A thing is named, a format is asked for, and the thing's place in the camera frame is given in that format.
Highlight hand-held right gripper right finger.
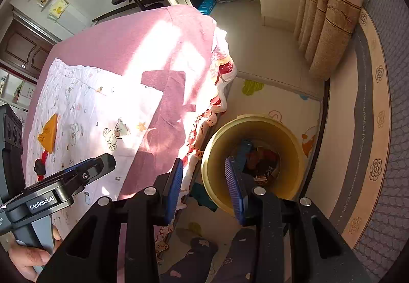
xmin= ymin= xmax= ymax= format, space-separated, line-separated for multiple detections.
xmin=224 ymin=157 xmax=373 ymax=283

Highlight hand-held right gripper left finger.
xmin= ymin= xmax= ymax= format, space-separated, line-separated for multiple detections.
xmin=37 ymin=158 xmax=184 ymax=283

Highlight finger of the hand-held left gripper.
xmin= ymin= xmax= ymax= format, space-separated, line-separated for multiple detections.
xmin=53 ymin=153 xmax=116 ymax=197

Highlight yellow plastic bucket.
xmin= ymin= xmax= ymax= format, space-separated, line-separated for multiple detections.
xmin=201 ymin=114 xmax=309 ymax=217

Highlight person's left hand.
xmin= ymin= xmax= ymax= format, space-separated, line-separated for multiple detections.
xmin=8 ymin=225 xmax=62 ymax=283

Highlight dark teal cloth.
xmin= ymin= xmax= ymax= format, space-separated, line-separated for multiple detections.
xmin=191 ymin=183 xmax=222 ymax=212

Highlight black sock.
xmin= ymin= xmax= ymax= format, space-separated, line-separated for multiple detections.
xmin=33 ymin=150 xmax=49 ymax=182

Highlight pink printed blanket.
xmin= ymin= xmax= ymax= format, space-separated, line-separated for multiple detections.
xmin=25 ymin=58 xmax=164 ymax=239

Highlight person's dark printed pants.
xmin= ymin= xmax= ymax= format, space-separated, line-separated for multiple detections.
xmin=159 ymin=226 xmax=260 ymax=283

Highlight cartoon play mat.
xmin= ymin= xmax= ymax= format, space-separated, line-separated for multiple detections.
xmin=159 ymin=77 xmax=324 ymax=283

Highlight white open shelf unit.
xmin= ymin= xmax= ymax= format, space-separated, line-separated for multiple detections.
xmin=0 ymin=69 xmax=38 ymax=111

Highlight red floral bed sheet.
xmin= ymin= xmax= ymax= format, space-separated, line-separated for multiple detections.
xmin=155 ymin=28 xmax=238 ymax=258

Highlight dark wooden door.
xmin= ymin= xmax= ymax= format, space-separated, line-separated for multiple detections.
xmin=0 ymin=19 xmax=55 ymax=80

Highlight grey beige floral rug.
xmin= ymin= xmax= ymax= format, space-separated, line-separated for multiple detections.
xmin=328 ymin=0 xmax=409 ymax=278

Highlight yellow cartoon box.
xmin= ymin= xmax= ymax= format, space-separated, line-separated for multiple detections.
xmin=48 ymin=0 xmax=70 ymax=20

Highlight blue box on floor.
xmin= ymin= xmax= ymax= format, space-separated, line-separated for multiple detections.
xmin=198 ymin=0 xmax=218 ymax=14

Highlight beige patterned curtain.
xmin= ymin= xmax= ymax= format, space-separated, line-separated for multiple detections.
xmin=293 ymin=0 xmax=372 ymax=81

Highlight orange drawstring pouch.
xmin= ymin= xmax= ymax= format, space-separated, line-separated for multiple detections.
xmin=36 ymin=113 xmax=59 ymax=155

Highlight white corner wall shelf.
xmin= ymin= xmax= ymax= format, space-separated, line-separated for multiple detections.
xmin=9 ymin=0 xmax=89 ymax=29

